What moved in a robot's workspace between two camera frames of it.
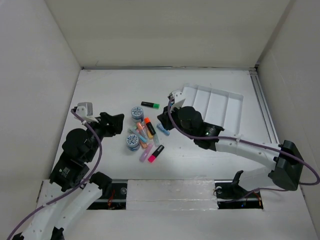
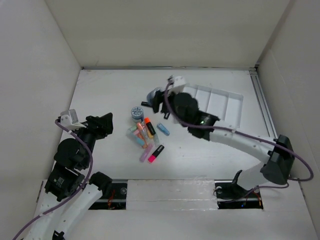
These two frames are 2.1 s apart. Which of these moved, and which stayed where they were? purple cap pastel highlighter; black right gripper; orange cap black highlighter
Moved: black right gripper
Stayed: purple cap pastel highlighter; orange cap black highlighter
